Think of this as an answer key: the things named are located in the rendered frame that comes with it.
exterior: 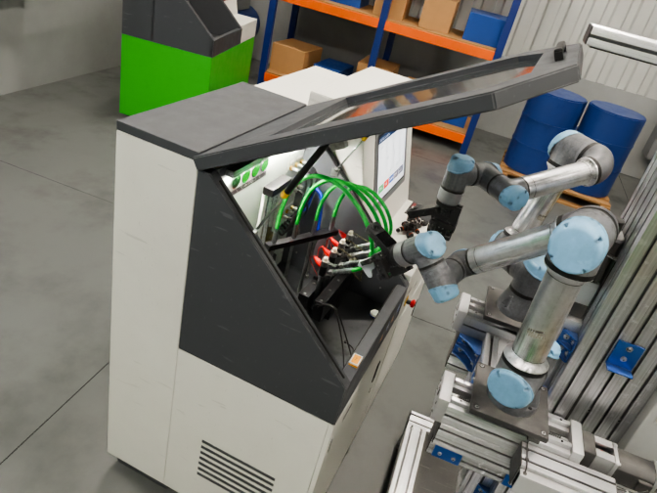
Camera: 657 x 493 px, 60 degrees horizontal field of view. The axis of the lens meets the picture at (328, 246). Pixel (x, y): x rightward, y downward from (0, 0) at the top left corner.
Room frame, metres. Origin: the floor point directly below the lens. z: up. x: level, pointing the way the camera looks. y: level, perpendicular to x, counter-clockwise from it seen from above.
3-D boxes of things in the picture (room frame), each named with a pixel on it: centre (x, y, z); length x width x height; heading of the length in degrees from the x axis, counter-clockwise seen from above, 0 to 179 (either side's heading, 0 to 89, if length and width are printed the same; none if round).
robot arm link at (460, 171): (1.69, -0.34, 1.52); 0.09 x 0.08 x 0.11; 122
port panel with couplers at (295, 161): (1.96, 0.18, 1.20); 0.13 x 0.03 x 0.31; 164
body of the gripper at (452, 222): (1.69, -0.34, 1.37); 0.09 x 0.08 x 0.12; 74
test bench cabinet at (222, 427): (1.67, 0.03, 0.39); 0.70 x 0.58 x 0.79; 164
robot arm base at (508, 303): (1.78, -0.73, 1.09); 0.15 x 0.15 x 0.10
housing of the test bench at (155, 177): (2.12, 0.34, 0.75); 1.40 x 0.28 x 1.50; 164
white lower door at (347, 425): (1.59, -0.25, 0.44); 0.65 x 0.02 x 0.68; 164
